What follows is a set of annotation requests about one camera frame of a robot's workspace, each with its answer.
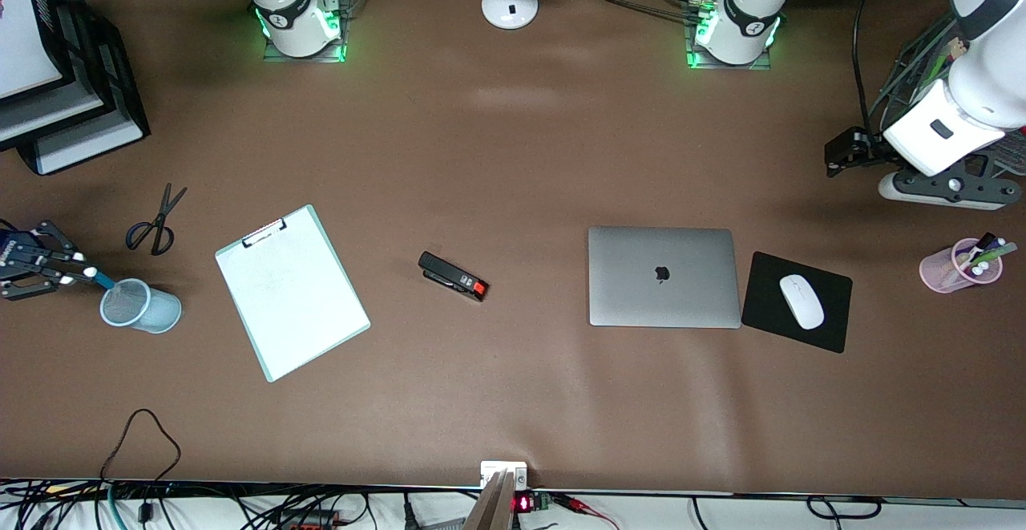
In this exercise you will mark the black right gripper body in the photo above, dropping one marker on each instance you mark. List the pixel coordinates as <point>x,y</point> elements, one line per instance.
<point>18,262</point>

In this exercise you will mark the black scissors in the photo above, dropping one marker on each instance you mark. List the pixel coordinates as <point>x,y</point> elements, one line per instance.
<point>161,220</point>

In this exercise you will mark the white computer mouse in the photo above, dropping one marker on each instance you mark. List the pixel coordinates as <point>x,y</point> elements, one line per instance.
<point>801,301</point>

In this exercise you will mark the black marker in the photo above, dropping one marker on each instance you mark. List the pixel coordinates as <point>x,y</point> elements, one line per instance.
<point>985,240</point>

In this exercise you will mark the red display circuit board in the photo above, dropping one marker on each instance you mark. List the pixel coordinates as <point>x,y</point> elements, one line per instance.
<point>525,503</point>

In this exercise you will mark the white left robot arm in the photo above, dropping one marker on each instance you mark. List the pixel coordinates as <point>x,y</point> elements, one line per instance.
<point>745,9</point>

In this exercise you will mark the mint green clipboard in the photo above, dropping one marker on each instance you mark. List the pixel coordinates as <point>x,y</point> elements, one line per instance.
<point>315,220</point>

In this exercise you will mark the pink mesh pen cup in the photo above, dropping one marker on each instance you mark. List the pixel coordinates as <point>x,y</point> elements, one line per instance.
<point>938,273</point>

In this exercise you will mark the black stacked document tray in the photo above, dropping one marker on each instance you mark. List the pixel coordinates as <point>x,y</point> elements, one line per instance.
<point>104,57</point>

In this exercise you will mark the white paper stack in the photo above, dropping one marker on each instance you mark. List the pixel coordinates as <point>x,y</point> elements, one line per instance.
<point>24,41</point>
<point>88,149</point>
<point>48,117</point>

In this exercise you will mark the grey stand post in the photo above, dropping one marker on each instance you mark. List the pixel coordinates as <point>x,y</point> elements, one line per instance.
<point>493,506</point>

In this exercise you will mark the silver laptop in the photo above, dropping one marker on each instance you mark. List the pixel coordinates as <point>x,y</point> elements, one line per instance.
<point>641,289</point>

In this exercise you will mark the black mouse pad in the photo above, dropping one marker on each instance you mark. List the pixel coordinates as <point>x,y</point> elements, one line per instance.
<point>761,313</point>

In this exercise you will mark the light green marker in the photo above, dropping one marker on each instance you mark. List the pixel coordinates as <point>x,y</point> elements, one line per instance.
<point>998,254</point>

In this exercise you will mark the blue marker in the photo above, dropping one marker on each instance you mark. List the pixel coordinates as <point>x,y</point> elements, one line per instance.
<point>106,281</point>

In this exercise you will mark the white mounting bracket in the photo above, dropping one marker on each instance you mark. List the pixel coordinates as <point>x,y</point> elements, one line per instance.
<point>503,470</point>

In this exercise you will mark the white paper sheet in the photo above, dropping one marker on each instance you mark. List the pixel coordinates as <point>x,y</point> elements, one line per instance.
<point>304,313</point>

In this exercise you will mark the green pen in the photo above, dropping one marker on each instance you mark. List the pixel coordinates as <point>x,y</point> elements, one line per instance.
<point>936,69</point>

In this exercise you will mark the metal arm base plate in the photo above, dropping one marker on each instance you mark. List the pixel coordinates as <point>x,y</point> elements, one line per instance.
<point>696,61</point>
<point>341,9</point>

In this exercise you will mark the black stapler with red end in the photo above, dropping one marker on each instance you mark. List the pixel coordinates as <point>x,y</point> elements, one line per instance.
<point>449,273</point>

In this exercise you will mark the light blue mesh cup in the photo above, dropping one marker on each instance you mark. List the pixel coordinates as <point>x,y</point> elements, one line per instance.
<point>156,313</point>

